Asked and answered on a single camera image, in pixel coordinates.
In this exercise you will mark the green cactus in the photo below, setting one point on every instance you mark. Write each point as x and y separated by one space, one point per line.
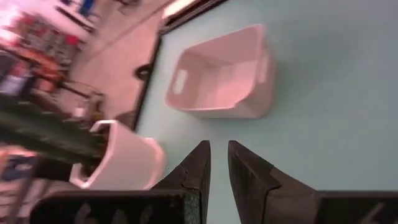
46 133

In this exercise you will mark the white hexagonal plant pot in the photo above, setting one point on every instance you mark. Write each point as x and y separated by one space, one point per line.
130 165

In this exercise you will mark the black metal table frame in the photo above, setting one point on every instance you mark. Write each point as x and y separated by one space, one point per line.
143 93

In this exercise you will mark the teal table mat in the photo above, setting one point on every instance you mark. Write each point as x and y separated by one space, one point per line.
326 93

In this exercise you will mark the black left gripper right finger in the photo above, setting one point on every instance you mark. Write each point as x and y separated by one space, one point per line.
255 193

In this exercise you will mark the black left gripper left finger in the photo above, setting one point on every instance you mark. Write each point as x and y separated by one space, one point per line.
192 174

